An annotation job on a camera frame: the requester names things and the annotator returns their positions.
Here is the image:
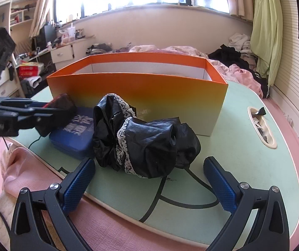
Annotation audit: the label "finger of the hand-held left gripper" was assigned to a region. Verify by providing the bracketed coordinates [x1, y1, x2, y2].
[0, 97, 49, 113]
[17, 107, 69, 137]

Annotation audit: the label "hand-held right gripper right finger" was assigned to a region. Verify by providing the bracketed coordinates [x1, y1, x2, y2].
[203, 156, 290, 251]

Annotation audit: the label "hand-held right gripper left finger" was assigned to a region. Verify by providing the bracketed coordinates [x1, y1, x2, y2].
[10, 157, 105, 251]

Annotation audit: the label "red black patterned pouch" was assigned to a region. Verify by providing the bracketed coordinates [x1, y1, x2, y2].
[43, 93, 77, 126]

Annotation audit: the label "blue pouch with white text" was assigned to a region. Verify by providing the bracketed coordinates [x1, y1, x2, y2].
[49, 107, 96, 160]

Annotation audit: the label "black shiny lace-trimmed cloth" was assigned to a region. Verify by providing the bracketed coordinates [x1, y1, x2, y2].
[92, 93, 202, 179]

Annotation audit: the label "orange cardboard box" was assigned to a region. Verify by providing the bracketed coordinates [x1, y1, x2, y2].
[46, 52, 229, 136]

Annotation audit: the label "red carton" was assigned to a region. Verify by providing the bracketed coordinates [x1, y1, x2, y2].
[18, 62, 44, 77]

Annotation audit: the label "white bookshelf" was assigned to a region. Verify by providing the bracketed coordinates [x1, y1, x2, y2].
[0, 0, 39, 42]

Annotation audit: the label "pink fleece cloth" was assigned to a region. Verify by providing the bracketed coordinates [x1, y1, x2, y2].
[0, 146, 64, 210]

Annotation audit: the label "black monitor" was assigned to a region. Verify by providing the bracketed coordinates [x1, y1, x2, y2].
[36, 25, 57, 49]

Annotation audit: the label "row of windowsill bottles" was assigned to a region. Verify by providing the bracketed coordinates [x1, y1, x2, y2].
[43, 3, 113, 29]

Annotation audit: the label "white drawer cabinet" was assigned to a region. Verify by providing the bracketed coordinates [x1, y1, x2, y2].
[50, 38, 96, 63]

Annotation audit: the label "small crumpled paper scraps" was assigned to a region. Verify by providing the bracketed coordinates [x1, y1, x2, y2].
[253, 116, 270, 143]

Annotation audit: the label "plastic cup with straw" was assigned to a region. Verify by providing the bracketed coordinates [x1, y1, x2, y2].
[67, 22, 76, 40]

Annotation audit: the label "striped clothes pile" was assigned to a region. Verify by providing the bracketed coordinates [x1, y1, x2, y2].
[85, 42, 132, 55]

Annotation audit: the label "plain pink garment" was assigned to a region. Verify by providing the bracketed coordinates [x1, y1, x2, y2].
[228, 64, 263, 97]

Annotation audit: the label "black clothes pile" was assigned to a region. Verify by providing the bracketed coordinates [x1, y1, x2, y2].
[208, 44, 270, 98]

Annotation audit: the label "white louvered closet door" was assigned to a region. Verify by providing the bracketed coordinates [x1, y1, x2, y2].
[273, 0, 299, 123]

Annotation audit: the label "white clothes pile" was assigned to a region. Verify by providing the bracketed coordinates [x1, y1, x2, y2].
[228, 33, 257, 58]

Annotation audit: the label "pink floral quilt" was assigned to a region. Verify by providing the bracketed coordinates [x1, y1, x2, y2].
[129, 44, 240, 83]

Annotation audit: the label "green hanging cloth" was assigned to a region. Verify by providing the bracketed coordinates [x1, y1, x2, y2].
[250, 0, 283, 87]

